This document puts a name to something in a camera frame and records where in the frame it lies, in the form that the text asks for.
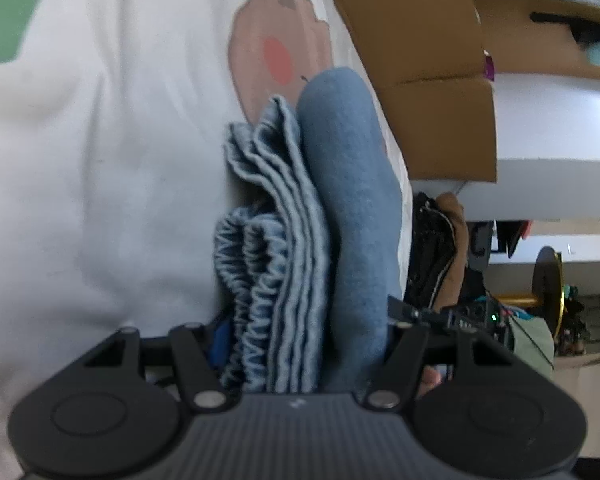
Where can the black patterned cloth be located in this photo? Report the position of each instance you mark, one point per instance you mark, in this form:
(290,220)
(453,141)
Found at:
(430,250)

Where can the purple white packet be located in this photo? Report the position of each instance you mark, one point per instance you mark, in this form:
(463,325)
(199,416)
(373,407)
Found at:
(489,67)

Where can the upright cardboard box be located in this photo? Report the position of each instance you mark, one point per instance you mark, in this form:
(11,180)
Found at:
(520,45)

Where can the bear print bed sheet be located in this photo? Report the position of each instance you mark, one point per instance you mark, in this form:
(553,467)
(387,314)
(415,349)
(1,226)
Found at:
(105,160)

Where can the flattened cardboard sheet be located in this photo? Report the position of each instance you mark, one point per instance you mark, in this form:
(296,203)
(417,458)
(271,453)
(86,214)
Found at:
(430,35)

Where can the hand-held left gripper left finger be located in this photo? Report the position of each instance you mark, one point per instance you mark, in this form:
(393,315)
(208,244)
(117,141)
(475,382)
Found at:
(222,345)

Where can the gold round side table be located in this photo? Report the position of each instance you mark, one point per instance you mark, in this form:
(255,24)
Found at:
(550,280)

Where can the blue denim pants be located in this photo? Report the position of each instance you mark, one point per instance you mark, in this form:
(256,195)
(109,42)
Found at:
(350,185)

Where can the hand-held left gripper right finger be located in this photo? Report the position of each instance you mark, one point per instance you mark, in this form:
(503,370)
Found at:
(405,340)

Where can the green cloth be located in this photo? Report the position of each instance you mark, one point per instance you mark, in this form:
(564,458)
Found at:
(530,345)

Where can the black electronic device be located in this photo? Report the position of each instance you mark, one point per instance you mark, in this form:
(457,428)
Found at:
(472,317)

